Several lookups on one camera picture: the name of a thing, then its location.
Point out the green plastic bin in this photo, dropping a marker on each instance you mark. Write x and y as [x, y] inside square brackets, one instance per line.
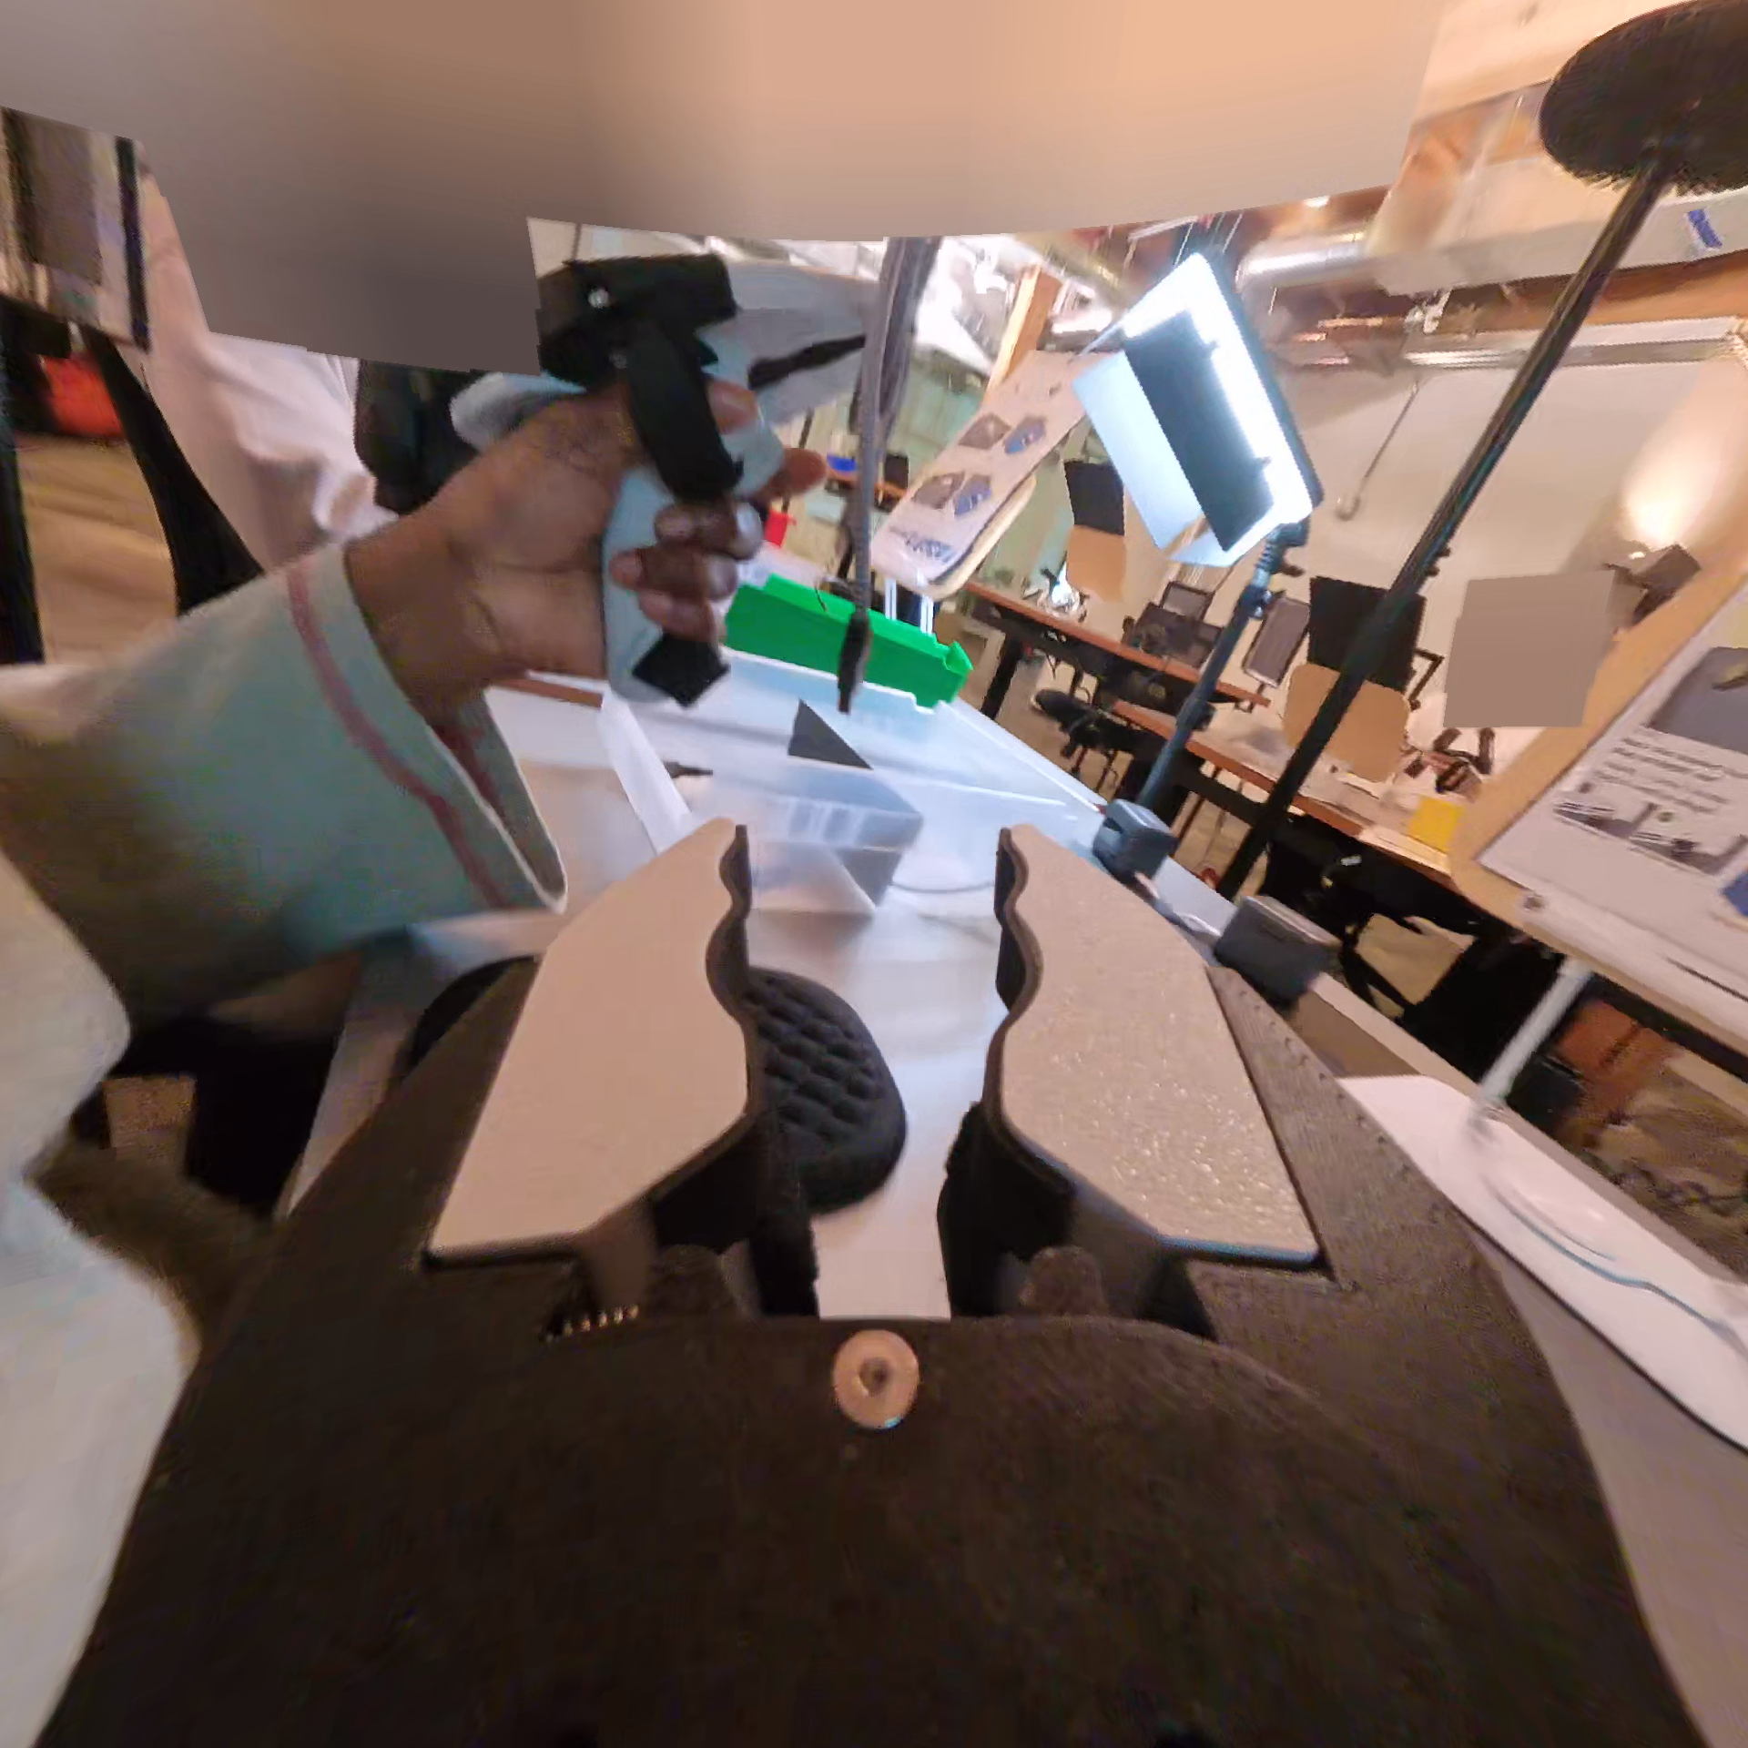
[834, 636]

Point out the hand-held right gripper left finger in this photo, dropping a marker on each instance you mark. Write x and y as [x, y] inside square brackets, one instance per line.
[615, 1063]

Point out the black floor lamp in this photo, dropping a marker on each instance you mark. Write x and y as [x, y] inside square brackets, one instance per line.
[1651, 94]

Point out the wooden desk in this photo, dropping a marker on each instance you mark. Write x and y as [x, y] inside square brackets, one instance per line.
[1310, 800]
[1080, 621]

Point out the black office chair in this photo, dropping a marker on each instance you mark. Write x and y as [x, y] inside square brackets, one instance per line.
[1080, 716]

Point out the led light panel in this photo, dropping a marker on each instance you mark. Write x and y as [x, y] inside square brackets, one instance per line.
[1200, 408]

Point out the black light stand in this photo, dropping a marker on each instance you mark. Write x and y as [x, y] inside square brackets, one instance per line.
[1214, 669]

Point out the clear plastic bin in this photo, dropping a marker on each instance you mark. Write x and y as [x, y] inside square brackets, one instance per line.
[820, 832]
[983, 765]

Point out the black quilted wrist rest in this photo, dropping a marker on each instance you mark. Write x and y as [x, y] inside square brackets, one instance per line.
[834, 1093]

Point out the person's left hand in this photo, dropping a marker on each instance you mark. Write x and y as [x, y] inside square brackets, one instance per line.
[506, 558]

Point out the small yellow box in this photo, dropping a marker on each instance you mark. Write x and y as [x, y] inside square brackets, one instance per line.
[1435, 824]

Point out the white poster stand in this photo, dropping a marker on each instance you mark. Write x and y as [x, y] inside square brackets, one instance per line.
[1571, 1230]

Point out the cardboard sheet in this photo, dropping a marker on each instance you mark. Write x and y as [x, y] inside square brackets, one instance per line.
[1352, 716]
[1098, 565]

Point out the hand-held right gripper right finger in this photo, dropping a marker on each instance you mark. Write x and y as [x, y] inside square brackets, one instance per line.
[1147, 1107]

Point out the rounded wooden poster board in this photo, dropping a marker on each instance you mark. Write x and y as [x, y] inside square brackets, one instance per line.
[1571, 765]

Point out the dark grey device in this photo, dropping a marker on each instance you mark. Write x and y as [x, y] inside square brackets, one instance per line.
[1277, 950]

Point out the small grey device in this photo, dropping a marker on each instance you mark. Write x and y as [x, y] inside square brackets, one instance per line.
[1133, 834]

